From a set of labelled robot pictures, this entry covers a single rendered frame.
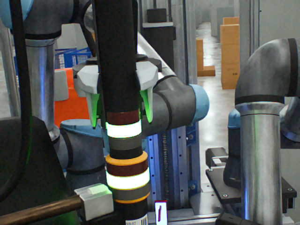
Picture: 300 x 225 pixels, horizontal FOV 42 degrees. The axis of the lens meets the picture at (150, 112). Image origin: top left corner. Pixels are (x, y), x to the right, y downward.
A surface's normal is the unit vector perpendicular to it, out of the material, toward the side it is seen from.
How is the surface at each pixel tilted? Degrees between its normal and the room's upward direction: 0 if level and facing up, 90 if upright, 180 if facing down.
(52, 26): 107
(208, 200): 0
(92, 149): 90
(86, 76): 42
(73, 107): 90
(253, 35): 90
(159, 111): 71
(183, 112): 90
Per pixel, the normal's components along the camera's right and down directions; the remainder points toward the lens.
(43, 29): 0.52, 0.48
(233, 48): -0.16, 0.26
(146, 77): 0.55, -0.69
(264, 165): -0.08, -0.15
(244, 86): -0.76, -0.16
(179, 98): 0.40, -0.51
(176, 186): 0.07, 0.24
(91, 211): 0.50, 0.18
